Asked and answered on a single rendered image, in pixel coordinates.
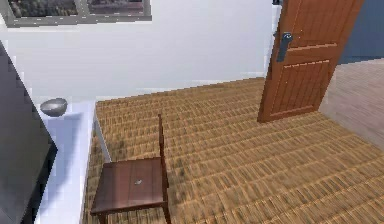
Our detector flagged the dark brown wooden chair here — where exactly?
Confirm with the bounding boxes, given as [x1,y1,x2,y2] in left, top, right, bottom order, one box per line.
[89,113,172,224]

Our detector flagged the white table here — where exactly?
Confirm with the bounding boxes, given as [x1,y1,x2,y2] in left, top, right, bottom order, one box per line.
[33,98,112,224]

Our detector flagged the dark blue door handle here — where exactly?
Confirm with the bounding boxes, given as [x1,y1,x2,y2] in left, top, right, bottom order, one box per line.
[275,31,294,63]

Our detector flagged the grey metal bowl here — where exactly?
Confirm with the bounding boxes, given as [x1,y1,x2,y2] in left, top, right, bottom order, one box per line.
[39,97,69,118]

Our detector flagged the black television set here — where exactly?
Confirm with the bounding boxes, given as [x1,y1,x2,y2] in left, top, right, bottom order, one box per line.
[0,40,59,224]

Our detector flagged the grey framed window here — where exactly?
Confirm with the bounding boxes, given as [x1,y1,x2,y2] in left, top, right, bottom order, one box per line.
[0,0,153,28]

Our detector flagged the brown wooden room door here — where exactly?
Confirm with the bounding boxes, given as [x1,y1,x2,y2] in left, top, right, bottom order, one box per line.
[257,0,366,124]

